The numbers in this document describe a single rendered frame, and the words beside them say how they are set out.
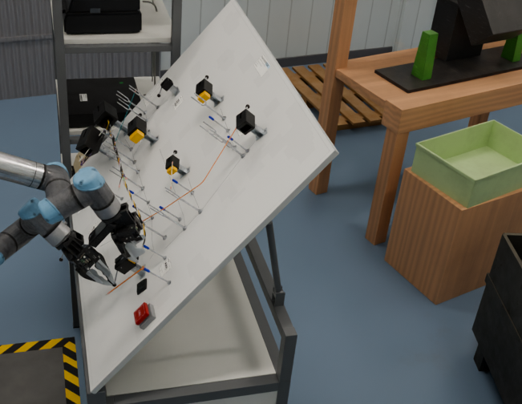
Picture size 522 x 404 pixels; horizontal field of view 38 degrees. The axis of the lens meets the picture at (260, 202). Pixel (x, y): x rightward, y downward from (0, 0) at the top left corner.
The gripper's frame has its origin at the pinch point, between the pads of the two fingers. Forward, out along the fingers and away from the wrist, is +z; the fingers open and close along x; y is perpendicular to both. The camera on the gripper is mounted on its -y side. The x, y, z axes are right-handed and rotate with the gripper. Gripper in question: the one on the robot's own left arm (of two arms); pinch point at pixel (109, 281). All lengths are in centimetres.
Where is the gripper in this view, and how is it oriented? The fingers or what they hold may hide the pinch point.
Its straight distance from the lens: 246.0
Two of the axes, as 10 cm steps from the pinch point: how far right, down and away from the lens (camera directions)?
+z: 6.7, 6.9, 2.7
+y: 4.1, -0.3, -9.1
